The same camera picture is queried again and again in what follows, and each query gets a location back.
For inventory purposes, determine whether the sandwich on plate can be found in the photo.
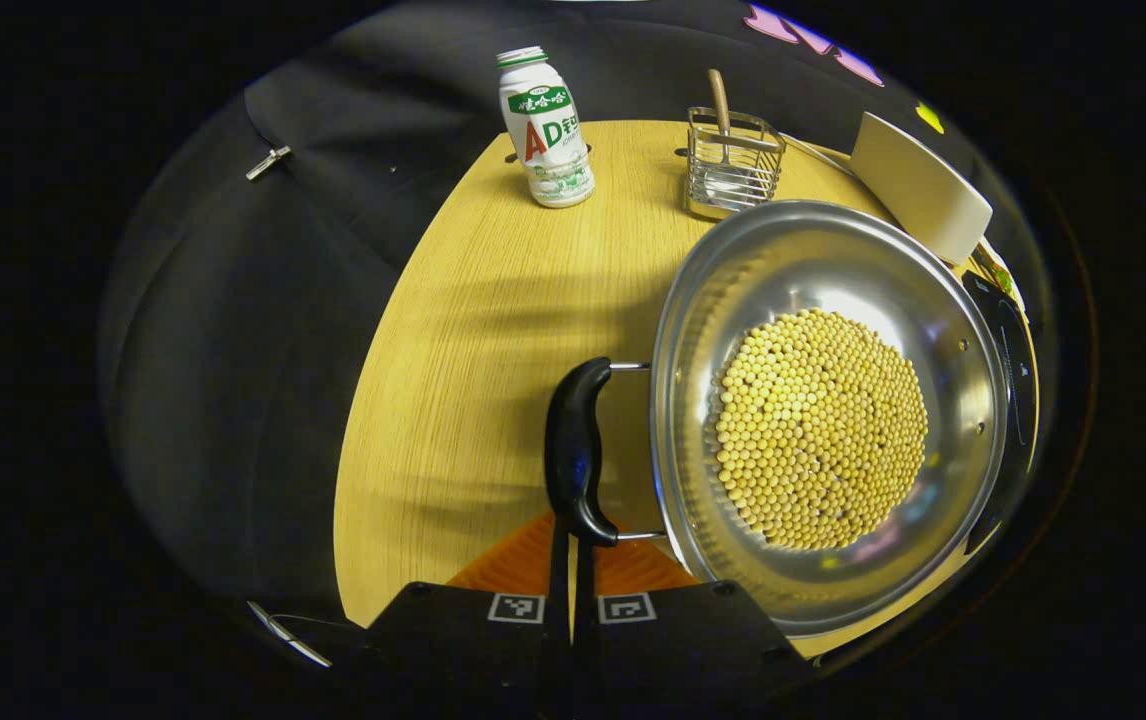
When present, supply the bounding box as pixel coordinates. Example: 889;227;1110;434
973;245;1019;296

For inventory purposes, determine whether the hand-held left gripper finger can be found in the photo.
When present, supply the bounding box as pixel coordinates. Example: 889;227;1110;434
573;540;806;716
363;512;574;716

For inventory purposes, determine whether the metal wire basket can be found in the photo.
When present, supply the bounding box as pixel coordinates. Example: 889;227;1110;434
683;107;787;221

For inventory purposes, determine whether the pile of yellow soybeans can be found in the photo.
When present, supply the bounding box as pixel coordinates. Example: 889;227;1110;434
713;308;930;551

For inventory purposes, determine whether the white toaster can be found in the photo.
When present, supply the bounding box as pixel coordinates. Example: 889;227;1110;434
848;111;994;266

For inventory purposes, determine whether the wooden handled utensil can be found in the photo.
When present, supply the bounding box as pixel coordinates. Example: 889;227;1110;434
708;68;734;166

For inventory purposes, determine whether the white power cable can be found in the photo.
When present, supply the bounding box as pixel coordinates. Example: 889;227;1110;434
781;132;854;166

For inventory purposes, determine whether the thin white cord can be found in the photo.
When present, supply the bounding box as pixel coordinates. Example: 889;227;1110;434
246;600;334;668

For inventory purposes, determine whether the silver metal clip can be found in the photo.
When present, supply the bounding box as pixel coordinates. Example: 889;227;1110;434
245;146;292;182

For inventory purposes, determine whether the stainless steel pot black handle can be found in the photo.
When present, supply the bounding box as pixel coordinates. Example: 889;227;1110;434
545;200;1012;639

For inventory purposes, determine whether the white plastic drink bottle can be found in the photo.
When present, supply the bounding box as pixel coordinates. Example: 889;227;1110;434
495;45;596;209

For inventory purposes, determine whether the black induction cooktop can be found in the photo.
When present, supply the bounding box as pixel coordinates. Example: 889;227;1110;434
963;270;1039;556

